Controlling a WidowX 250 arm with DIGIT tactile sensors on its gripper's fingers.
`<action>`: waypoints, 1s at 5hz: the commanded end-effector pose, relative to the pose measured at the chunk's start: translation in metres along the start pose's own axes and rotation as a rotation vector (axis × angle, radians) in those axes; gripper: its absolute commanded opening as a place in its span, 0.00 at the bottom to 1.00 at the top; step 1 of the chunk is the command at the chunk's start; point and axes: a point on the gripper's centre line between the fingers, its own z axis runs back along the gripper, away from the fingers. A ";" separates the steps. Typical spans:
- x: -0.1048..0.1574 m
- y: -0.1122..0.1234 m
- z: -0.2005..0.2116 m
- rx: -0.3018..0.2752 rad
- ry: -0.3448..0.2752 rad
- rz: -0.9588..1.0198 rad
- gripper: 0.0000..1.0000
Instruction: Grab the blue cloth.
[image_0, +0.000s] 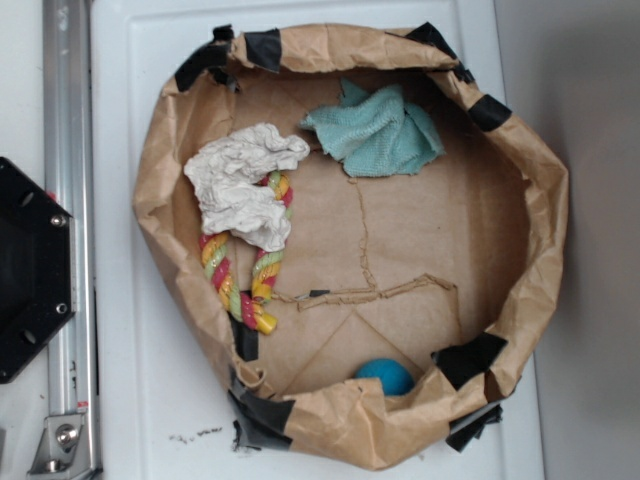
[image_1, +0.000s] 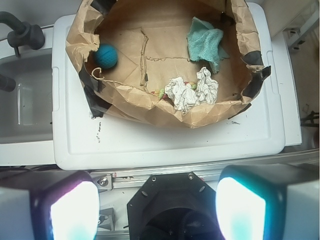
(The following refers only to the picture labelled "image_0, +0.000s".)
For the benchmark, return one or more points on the crumpled white cloth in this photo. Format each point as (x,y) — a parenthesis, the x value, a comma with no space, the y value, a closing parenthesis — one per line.
(225,174)

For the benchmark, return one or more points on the light blue cloth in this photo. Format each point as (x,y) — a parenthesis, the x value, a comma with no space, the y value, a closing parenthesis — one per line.
(376,134)

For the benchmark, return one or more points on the brown paper bag bin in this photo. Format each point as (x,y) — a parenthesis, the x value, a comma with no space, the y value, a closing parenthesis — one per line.
(453,272)

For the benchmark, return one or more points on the blue ball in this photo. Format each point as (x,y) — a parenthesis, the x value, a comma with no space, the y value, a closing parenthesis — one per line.
(394,377)

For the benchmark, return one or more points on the white tray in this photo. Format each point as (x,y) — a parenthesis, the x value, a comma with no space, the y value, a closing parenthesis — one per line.
(163,412)

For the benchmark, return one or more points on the multicolour rope toy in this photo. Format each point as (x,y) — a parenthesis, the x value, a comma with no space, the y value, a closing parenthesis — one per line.
(247,308)

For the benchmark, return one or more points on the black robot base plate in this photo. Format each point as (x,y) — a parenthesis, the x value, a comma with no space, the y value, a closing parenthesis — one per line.
(36,274)

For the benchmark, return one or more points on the aluminium rail frame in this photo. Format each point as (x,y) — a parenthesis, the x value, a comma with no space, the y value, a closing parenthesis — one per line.
(72,352)

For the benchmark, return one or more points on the metal corner bracket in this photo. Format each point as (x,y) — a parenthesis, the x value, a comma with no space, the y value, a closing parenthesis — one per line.
(63,450)

